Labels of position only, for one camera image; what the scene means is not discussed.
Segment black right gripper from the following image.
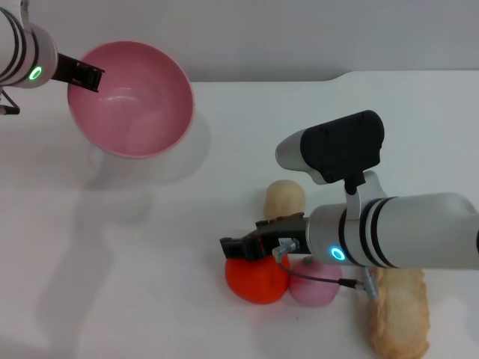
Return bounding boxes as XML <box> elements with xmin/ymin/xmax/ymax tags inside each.
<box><xmin>219</xmin><ymin>212</ymin><xmax>312</xmax><ymax>263</ymax></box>

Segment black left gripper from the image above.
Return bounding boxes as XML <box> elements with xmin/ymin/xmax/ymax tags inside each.
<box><xmin>49</xmin><ymin>53</ymin><xmax>106</xmax><ymax>94</ymax></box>

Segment black grey right wrist camera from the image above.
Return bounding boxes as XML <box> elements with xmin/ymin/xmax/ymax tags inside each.
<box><xmin>275</xmin><ymin>110</ymin><xmax>386</xmax><ymax>185</ymax></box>

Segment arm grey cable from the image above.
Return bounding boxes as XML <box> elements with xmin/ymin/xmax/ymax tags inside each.
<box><xmin>272</xmin><ymin>239</ymin><xmax>381</xmax><ymax>301</ymax></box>
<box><xmin>0</xmin><ymin>87</ymin><xmax>21</xmax><ymax>117</ymax></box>

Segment orange toy fruit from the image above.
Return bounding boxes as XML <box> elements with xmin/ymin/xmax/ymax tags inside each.
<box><xmin>224</xmin><ymin>253</ymin><xmax>291</xmax><ymax>305</ymax></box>

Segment pink plastic bowl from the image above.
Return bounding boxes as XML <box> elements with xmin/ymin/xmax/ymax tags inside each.
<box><xmin>67</xmin><ymin>40</ymin><xmax>196</xmax><ymax>160</ymax></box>

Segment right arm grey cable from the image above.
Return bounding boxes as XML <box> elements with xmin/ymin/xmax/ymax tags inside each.
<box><xmin>272</xmin><ymin>239</ymin><xmax>381</xmax><ymax>301</ymax></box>

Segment left arm grey cable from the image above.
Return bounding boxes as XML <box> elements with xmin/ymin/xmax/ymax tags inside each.
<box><xmin>0</xmin><ymin>87</ymin><xmax>21</xmax><ymax>117</ymax></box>

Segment golden toy pastry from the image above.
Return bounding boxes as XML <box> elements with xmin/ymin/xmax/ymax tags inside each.
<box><xmin>367</xmin><ymin>266</ymin><xmax>430</xmax><ymax>359</ymax></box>

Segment pink toy peach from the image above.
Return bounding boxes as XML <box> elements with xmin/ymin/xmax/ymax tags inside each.
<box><xmin>287</xmin><ymin>257</ymin><xmax>343</xmax><ymax>309</ymax></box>

